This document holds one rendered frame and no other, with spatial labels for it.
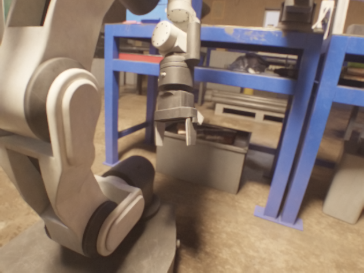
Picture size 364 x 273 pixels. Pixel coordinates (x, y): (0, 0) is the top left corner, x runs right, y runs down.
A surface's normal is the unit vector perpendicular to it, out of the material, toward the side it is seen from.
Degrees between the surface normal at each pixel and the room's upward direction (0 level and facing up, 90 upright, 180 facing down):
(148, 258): 0
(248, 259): 0
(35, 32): 71
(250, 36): 90
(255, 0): 90
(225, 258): 0
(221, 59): 90
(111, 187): 90
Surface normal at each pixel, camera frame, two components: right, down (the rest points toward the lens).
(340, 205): -0.62, 0.19
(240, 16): -0.43, 0.25
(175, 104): -0.68, -0.10
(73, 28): 0.94, 0.18
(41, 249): 0.09, -0.95
